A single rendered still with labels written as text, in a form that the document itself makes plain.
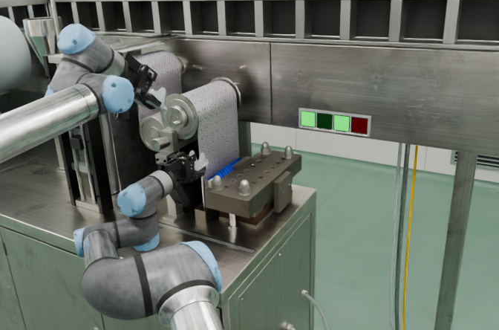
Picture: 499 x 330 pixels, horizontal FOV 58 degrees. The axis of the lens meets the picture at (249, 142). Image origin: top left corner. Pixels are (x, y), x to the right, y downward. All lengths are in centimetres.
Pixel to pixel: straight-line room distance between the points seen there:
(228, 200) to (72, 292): 68
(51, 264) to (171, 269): 95
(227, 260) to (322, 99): 61
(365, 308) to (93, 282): 187
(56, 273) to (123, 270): 91
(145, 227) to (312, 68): 74
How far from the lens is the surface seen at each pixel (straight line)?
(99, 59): 110
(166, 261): 88
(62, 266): 172
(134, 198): 120
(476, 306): 275
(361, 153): 414
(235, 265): 130
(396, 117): 148
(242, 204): 136
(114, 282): 88
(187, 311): 84
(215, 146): 150
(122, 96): 96
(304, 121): 157
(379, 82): 146
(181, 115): 139
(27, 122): 87
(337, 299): 261
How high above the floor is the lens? 166
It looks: 20 degrees down
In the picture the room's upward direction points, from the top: 2 degrees counter-clockwise
